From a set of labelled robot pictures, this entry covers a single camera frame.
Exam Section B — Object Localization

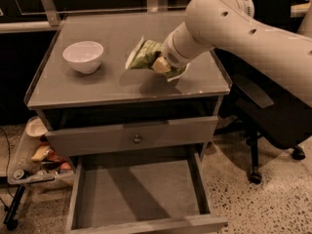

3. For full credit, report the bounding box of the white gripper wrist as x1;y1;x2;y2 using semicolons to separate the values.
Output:
152;22;209;73

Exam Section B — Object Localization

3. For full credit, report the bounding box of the green jalapeno chip bag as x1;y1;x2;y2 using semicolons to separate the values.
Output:
125;37;189;82

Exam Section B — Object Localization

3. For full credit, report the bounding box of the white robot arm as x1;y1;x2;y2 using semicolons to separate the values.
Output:
153;0;312;106

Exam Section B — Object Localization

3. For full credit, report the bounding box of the closed grey top drawer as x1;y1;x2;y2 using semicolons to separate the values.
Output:
46;116;218;157

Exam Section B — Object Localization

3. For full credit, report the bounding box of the round metal drawer knob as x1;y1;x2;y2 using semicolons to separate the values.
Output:
133;135;142;143

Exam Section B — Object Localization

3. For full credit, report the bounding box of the grey wooden drawer cabinet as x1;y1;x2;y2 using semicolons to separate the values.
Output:
23;11;233;234

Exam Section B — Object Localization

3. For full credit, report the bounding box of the open grey middle drawer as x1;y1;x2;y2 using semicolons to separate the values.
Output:
65;150;227;234

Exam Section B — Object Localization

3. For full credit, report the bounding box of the red snack bag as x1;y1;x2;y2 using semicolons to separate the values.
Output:
45;150;65;163

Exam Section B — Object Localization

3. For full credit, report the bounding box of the yellow snack bag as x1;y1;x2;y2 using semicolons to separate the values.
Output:
31;145;51;162

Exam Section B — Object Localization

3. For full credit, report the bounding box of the white ceramic bowl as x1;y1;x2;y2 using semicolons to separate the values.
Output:
62;41;104;74

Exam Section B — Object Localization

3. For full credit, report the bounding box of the black office chair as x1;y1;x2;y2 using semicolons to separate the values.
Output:
214;0;312;185

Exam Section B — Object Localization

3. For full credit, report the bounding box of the white bowl in bin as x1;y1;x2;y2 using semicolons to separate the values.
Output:
25;117;48;137

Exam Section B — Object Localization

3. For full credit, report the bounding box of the metal railing bar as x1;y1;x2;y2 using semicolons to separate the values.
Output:
0;2;311;33

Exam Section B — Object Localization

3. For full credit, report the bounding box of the soda can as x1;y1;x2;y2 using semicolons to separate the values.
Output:
13;169;26;180

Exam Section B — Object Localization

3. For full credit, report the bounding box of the black cart stand leg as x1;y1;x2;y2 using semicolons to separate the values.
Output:
3;185;25;231

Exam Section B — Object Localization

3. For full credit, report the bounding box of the black cable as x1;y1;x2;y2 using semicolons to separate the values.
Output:
0;126;16;213

